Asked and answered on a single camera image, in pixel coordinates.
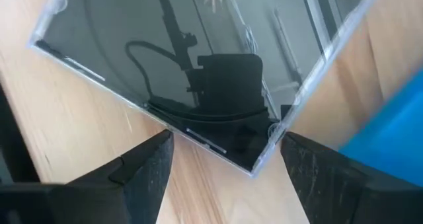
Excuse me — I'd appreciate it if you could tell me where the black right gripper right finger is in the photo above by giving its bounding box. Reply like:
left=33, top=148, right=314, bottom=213
left=280, top=131, right=423, bottom=224

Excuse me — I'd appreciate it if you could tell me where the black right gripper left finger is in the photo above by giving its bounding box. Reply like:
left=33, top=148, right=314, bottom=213
left=0, top=129, right=175, bottom=224

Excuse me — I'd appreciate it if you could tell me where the blue jewel case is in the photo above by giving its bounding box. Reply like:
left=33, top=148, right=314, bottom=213
left=336, top=68, right=423, bottom=188

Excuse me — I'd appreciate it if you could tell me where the clear black jewel case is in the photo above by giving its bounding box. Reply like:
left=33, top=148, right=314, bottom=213
left=28, top=0, right=381, bottom=178

